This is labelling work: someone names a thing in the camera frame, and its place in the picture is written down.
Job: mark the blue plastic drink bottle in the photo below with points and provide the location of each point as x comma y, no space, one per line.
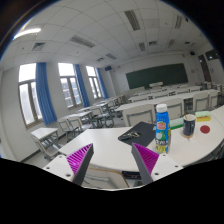
163,129

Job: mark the white chair behind table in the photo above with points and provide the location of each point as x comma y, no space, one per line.
144,113

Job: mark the blue curtain right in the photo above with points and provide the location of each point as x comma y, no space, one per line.
103,88

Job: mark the window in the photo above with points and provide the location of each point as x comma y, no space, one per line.
28,95
94,82
69,85

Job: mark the yellow green sponge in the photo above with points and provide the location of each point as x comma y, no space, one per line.
203,116

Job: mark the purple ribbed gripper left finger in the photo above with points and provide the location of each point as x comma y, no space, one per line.
79,162

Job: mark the blue curtain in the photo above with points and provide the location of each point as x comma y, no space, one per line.
82,88
103,88
43,94

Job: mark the fluorescent ceiling light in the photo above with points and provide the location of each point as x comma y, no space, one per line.
27,32

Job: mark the green chalkboard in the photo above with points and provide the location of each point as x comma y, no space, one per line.
167,74

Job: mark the middle window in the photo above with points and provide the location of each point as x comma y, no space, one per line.
69,85

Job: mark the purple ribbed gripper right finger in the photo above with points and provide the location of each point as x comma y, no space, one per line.
145,160

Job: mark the red round coaster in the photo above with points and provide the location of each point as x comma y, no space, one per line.
205,129

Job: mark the blue curtain middle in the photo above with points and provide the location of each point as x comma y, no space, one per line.
82,88

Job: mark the bunch of keys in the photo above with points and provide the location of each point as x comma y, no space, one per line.
129,136

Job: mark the blue curtain left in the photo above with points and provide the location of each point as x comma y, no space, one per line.
43,94

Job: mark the dark blue paper cup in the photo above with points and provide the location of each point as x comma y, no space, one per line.
189,125

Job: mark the left window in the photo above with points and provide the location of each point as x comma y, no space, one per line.
28,95

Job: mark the white student desk left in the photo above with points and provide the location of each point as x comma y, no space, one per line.
46,140

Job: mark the right window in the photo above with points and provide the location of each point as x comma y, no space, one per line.
94,82

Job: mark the black mat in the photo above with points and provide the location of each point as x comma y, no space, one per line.
146,133

